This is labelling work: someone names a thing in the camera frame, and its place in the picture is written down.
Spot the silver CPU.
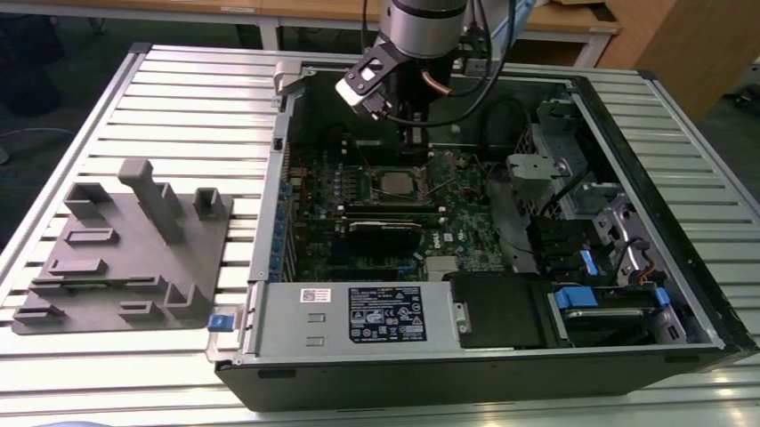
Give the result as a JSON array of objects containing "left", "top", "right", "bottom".
[{"left": 379, "top": 171, "right": 418, "bottom": 194}]

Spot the CPU socket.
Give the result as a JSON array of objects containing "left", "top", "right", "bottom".
[{"left": 365, "top": 165, "right": 435, "bottom": 208}]

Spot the grey case latch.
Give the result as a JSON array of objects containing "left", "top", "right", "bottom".
[{"left": 271, "top": 60, "right": 307, "bottom": 98}]

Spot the perforated metal drive cage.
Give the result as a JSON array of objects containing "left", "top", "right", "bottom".
[{"left": 524, "top": 97, "right": 634, "bottom": 223}]

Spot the green motherboard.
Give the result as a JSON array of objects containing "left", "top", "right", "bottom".
[{"left": 283, "top": 135, "right": 520, "bottom": 284}]

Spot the grey plastic strip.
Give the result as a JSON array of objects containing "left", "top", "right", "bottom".
[{"left": 484, "top": 175, "right": 539, "bottom": 273}]

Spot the black graphics card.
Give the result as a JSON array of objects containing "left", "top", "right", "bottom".
[{"left": 345, "top": 219, "right": 427, "bottom": 264}]

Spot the silver chipset heat sink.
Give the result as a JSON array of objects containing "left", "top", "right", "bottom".
[{"left": 423, "top": 254, "right": 463, "bottom": 274}]

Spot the black connector block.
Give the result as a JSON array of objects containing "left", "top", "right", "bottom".
[{"left": 526, "top": 216, "right": 598, "bottom": 279}]

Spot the wooden cabinet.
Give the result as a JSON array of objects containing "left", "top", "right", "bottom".
[{"left": 598, "top": 0, "right": 760, "bottom": 125}]

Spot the hard disk in blue carrier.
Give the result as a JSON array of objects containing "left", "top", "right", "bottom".
[{"left": 548, "top": 284, "right": 670, "bottom": 349}]

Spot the grey parts rack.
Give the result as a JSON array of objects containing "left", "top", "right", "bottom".
[{"left": 9, "top": 158, "right": 236, "bottom": 335}]

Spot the office chair base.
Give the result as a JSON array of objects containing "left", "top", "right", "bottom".
[{"left": 721, "top": 61, "right": 760, "bottom": 108}]

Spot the silver power supply unit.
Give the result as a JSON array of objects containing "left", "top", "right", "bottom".
[{"left": 240, "top": 280, "right": 463, "bottom": 359}]

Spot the black PC case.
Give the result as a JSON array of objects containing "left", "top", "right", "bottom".
[{"left": 204, "top": 61, "right": 760, "bottom": 413}]

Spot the copper coloured hose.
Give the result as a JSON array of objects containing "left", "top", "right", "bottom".
[{"left": 419, "top": 68, "right": 455, "bottom": 98}]

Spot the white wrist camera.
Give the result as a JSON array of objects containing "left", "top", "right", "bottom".
[{"left": 335, "top": 44, "right": 400, "bottom": 121}]

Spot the thick black cable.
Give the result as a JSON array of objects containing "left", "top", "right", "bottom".
[{"left": 476, "top": 94, "right": 534, "bottom": 151}]

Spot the black camera cable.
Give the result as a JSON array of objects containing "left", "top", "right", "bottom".
[{"left": 379, "top": 0, "right": 519, "bottom": 128}]

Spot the silver metal bracket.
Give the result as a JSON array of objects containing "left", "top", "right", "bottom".
[{"left": 503, "top": 153, "right": 574, "bottom": 199}]

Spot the wooden desk white frame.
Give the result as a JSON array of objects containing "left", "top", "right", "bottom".
[
  {"left": 0, "top": 0, "right": 280, "bottom": 52},
  {"left": 277, "top": 0, "right": 622, "bottom": 68}
]

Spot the thin black cable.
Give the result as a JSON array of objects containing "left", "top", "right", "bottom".
[{"left": 538, "top": 162, "right": 593, "bottom": 220}]

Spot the coloured wire bundle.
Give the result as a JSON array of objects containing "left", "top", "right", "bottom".
[{"left": 629, "top": 264, "right": 663, "bottom": 288}]

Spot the blue floor cable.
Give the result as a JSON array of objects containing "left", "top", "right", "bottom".
[{"left": 0, "top": 126, "right": 78, "bottom": 140}]

